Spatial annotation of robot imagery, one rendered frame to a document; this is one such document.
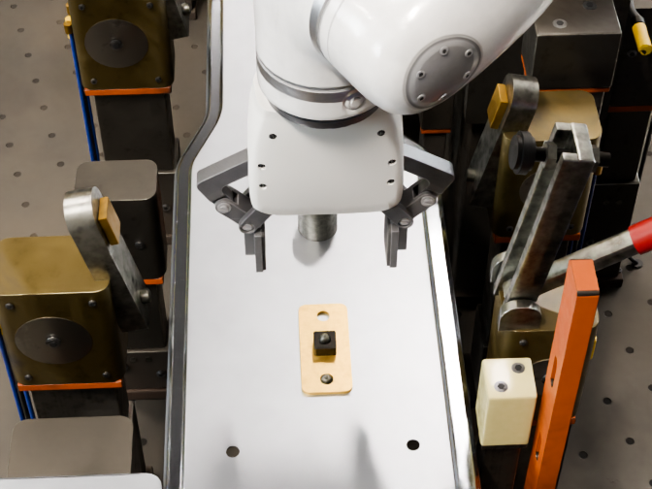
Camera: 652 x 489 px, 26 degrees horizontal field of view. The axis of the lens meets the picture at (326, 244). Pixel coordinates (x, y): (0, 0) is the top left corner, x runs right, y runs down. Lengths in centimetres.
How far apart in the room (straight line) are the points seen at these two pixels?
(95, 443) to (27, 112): 73
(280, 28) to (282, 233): 38
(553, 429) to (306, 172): 25
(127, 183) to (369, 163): 37
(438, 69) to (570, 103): 45
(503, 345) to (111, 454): 30
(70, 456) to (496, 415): 31
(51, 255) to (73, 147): 58
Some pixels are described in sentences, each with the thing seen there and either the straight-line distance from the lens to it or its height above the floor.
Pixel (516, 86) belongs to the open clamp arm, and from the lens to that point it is 113.
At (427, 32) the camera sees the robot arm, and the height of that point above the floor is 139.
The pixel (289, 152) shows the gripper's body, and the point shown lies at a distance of 88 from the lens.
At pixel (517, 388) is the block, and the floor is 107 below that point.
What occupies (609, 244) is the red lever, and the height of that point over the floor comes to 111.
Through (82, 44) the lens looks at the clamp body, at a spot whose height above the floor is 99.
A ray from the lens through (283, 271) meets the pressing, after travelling 113.
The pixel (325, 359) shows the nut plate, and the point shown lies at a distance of 107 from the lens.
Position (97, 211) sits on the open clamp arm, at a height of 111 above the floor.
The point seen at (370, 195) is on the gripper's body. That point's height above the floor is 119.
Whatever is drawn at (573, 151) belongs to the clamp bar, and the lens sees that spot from 93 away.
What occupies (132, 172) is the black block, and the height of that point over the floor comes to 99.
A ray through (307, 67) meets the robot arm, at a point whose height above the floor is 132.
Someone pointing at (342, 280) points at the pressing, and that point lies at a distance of 112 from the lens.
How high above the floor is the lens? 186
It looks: 49 degrees down
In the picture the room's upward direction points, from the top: straight up
